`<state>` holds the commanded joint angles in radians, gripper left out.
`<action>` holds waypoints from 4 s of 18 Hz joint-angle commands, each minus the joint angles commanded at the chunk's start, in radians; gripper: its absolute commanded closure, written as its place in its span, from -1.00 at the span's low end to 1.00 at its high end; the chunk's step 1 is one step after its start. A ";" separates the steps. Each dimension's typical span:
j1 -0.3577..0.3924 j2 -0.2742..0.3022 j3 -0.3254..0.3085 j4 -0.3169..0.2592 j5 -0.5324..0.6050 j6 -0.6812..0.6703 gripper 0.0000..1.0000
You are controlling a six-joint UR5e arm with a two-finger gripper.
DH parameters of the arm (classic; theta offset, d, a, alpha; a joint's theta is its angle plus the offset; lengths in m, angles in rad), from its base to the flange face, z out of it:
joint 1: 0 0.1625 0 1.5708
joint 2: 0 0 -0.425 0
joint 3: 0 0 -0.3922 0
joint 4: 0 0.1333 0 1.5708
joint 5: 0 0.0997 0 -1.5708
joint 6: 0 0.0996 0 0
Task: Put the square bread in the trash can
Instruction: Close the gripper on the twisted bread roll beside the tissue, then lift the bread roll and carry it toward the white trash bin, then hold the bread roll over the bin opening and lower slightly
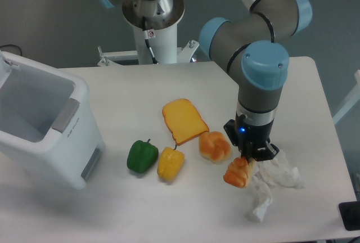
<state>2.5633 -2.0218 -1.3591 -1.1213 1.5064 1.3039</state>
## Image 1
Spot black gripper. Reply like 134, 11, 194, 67
223, 110, 280, 163

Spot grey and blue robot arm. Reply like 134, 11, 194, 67
101, 0, 312, 161

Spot orange braided bread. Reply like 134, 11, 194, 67
223, 157, 256, 188

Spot round knotted bread roll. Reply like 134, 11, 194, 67
199, 131, 232, 164

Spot square toast bread slice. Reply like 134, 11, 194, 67
162, 98, 209, 146

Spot white trash can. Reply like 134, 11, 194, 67
1, 52, 105, 190

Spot crumpled white tissue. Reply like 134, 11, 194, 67
249, 150, 305, 222

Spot yellow bell pepper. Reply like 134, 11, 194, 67
157, 147, 185, 182

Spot green bell pepper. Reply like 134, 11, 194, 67
127, 139, 159, 174

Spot black device at edge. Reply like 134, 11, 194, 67
338, 201, 359, 231

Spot white frame at right edge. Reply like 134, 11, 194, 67
332, 70, 359, 125

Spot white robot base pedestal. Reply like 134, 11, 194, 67
98, 0, 199, 65

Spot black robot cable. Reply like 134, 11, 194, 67
142, 15, 160, 65

